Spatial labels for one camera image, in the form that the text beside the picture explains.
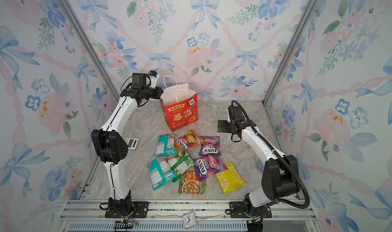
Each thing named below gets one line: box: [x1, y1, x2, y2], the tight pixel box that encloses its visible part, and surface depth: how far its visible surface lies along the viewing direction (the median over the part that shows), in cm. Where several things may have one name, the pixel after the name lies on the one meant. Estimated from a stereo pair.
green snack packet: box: [166, 148, 196, 183], surface depth 86 cm
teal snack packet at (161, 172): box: [147, 156, 177, 191], surface depth 84 cm
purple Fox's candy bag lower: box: [194, 155, 229, 181], surface depth 87 cm
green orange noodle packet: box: [178, 170, 207, 195], surface depth 83 cm
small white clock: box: [182, 211, 197, 230], surface depth 71 cm
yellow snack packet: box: [214, 161, 246, 194], surface depth 83 cm
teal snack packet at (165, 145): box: [154, 133, 178, 157], surface depth 94 cm
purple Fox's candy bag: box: [199, 135, 222, 156], surface depth 94 cm
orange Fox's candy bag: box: [174, 129, 201, 152], surface depth 97 cm
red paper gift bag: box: [159, 75, 199, 133], surface depth 95 cm
